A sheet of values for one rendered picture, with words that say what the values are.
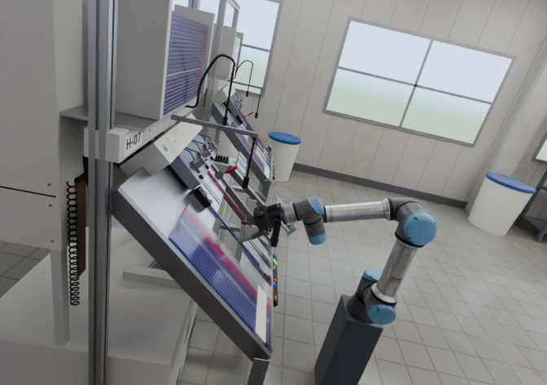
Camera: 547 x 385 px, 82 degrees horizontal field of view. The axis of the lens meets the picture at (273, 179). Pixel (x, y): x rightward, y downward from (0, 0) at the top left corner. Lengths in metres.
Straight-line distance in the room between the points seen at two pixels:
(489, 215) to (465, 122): 1.35
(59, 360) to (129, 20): 1.06
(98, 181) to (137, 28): 0.38
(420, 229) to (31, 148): 1.22
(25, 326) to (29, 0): 1.00
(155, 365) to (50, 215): 0.59
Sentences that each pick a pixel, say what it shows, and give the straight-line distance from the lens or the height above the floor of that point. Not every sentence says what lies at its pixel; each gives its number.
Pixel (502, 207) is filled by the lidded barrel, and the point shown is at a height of 0.40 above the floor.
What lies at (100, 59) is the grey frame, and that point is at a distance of 0.78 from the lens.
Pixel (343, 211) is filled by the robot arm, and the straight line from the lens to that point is 1.39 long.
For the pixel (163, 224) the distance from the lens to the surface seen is 0.98.
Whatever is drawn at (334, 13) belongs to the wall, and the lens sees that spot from 4.80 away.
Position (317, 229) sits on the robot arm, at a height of 1.03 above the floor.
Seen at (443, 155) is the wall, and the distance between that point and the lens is 5.43.
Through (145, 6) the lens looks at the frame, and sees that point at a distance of 0.89.
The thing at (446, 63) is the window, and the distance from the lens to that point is 5.15.
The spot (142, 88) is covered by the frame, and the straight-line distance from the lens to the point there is 0.90.
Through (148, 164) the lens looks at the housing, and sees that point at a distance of 1.05.
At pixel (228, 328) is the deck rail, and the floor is 0.82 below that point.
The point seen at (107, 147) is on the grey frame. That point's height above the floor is 1.34.
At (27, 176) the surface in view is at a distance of 0.99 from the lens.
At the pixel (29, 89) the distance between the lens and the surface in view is 0.91.
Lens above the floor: 1.62
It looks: 22 degrees down
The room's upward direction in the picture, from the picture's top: 13 degrees clockwise
